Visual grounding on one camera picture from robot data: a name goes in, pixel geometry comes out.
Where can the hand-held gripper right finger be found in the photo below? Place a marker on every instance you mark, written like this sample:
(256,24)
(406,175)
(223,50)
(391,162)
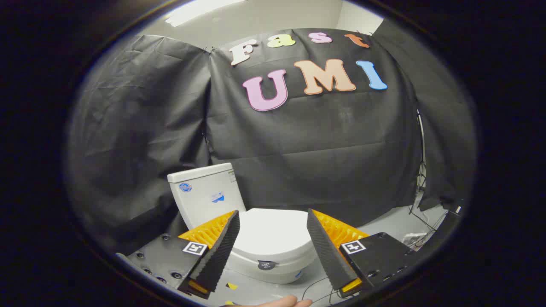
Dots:
(326,256)

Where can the black box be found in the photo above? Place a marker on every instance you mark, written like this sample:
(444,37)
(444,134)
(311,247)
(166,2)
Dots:
(443,232)

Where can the white toilet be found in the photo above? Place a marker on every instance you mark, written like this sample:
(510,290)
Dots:
(204,192)

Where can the white toilet lid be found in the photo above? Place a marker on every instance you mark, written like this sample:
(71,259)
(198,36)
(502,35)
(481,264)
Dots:
(273,234)

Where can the black backdrop cloth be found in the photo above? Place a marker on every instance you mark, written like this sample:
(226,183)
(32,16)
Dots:
(324,149)

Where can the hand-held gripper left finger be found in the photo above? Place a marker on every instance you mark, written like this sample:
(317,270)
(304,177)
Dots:
(219,256)

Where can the yellow tape piece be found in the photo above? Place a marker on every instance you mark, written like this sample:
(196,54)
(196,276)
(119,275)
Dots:
(232,286)

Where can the black metal stand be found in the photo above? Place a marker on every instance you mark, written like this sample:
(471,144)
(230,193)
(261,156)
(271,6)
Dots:
(422,162)

